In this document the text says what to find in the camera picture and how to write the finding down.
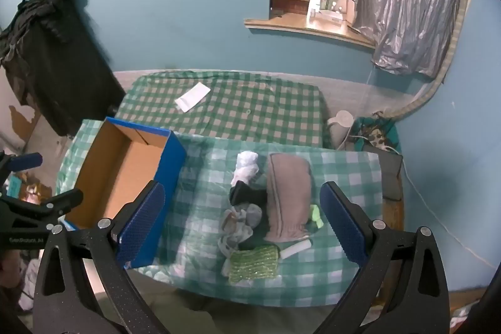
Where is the teal printed cloth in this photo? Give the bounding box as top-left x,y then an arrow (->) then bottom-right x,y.
346,116 -> 402,155

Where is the green checkered tablecloth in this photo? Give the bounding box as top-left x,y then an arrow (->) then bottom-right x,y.
55,119 -> 386,309

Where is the neon green sock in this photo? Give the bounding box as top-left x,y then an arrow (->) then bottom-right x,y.
308,204 -> 325,229

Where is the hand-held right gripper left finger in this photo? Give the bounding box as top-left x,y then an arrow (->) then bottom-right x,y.
33,181 -> 165,334

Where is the green sponge pad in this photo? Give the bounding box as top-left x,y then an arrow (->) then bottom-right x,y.
228,245 -> 281,283

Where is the plastic wrapper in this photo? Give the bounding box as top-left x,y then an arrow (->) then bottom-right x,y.
219,209 -> 252,277

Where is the white paper sheet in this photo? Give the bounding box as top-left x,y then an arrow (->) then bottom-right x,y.
175,82 -> 210,112

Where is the white cable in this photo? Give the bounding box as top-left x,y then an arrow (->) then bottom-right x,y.
401,158 -> 498,268

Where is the white handheld fan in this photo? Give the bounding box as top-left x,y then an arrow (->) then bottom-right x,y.
327,110 -> 357,149

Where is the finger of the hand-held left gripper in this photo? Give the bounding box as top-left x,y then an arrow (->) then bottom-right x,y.
0,152 -> 43,179
6,188 -> 84,225

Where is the wooden window sill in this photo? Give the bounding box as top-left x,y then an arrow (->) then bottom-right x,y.
245,11 -> 376,49

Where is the black hanging garment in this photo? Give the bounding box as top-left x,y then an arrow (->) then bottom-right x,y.
0,0 -> 126,137

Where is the white tube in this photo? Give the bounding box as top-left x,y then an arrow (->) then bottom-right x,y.
280,239 -> 312,259

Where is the black sock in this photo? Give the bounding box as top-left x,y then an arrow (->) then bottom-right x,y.
229,181 -> 271,207

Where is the white sock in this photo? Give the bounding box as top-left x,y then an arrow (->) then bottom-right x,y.
234,151 -> 260,186

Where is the cardboard box blue tape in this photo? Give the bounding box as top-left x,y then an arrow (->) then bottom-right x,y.
63,117 -> 187,269

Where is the green checkered bedsheet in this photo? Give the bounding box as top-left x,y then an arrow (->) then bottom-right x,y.
115,70 -> 327,149

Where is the grey sock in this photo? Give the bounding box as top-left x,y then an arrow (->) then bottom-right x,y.
235,203 -> 264,241

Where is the black flat case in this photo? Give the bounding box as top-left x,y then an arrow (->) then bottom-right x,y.
362,146 -> 404,202

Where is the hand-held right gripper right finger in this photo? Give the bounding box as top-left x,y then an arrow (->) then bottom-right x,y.
319,181 -> 451,334

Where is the grey fleece mitten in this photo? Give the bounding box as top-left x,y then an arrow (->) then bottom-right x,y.
263,153 -> 312,243

